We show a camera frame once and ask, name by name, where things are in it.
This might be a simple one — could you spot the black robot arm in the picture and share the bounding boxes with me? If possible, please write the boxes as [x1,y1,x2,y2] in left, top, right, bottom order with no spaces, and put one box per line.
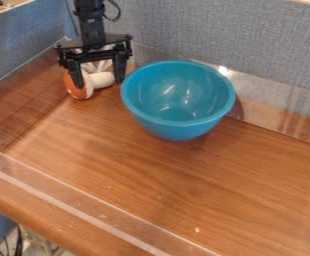
[55,0,133,89]

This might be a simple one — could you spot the clear acrylic tray barrier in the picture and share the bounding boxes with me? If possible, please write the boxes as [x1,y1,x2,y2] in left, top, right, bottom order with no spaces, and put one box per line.
[0,52,310,256]

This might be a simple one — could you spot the brown and white toy mushroom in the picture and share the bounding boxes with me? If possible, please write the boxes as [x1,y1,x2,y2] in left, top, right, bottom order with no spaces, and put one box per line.
[65,71,115,100]

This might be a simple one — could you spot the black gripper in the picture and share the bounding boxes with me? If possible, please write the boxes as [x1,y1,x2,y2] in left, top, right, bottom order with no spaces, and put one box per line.
[55,34,133,89]

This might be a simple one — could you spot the black cables under table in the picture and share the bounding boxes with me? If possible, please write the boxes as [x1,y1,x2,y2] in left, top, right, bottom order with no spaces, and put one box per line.
[0,223,26,256]

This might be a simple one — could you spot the blue plastic bowl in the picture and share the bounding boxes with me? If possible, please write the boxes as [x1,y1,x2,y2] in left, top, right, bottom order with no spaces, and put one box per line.
[121,60,236,141]

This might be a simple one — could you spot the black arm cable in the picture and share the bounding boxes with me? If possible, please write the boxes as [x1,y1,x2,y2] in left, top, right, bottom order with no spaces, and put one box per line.
[101,0,123,23]

